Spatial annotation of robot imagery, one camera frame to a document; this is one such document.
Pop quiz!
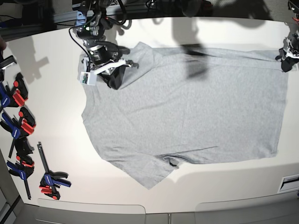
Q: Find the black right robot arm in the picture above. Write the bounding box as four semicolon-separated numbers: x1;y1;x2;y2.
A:
69;0;138;90

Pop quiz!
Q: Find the blue red bar clamp right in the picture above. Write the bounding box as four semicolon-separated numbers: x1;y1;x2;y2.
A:
37;142;71;200

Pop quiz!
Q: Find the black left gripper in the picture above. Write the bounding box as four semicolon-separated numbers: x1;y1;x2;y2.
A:
275;38;299;72

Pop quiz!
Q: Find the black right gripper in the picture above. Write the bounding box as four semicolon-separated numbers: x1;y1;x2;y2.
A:
81;43;139;90

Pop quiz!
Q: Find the aluminium rail frame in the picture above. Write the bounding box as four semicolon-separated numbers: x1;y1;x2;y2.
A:
0;0;77;41

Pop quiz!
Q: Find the white label plate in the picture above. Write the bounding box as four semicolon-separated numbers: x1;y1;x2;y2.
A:
278;174;299;193

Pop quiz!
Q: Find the blue red bar clamp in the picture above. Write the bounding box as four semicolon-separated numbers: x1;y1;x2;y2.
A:
37;142;71;200
6;155;35;200
0;106;36;158
0;76;28;111

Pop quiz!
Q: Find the blue red bar clamp top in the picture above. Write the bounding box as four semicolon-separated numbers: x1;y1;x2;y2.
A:
0;76;28;111

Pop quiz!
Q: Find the grey T-shirt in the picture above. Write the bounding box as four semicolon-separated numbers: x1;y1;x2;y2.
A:
82;43;288;189

